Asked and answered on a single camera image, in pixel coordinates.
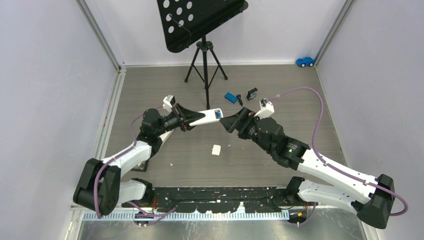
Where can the blue toy car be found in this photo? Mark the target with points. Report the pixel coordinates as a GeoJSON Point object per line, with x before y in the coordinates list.
{"type": "Point", "coordinates": [305, 62]}

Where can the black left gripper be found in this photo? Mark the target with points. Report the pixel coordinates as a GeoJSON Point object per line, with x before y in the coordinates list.
{"type": "Point", "coordinates": [184, 117]}

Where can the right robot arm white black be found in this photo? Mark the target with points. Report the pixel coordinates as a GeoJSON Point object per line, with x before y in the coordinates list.
{"type": "Point", "coordinates": [368, 197]}

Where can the blue toy brick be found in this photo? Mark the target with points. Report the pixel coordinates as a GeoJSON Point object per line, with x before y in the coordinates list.
{"type": "Point", "coordinates": [230, 97]}

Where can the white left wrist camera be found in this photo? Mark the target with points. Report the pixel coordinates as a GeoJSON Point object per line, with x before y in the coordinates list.
{"type": "Point", "coordinates": [168, 103]}

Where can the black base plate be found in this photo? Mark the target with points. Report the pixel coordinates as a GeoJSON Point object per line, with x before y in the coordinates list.
{"type": "Point", "coordinates": [219, 200]}

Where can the black music stand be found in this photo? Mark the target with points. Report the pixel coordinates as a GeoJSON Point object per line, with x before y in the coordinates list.
{"type": "Point", "coordinates": [187, 22]}

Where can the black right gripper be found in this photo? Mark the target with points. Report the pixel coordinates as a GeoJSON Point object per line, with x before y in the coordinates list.
{"type": "Point", "coordinates": [245, 116]}

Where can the white remote control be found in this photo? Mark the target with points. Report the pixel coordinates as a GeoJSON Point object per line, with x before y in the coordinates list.
{"type": "Point", "coordinates": [207, 117]}

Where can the white rectangular box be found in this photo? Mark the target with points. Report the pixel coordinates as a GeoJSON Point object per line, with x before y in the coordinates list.
{"type": "Point", "coordinates": [163, 136]}

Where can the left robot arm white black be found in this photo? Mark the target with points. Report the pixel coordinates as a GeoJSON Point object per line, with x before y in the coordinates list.
{"type": "Point", "coordinates": [100, 188]}

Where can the small black blue box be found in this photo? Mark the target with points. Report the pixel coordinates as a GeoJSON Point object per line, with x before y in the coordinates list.
{"type": "Point", "coordinates": [251, 94]}

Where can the black screw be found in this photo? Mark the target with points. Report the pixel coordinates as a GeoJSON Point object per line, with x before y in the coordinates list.
{"type": "Point", "coordinates": [239, 99]}

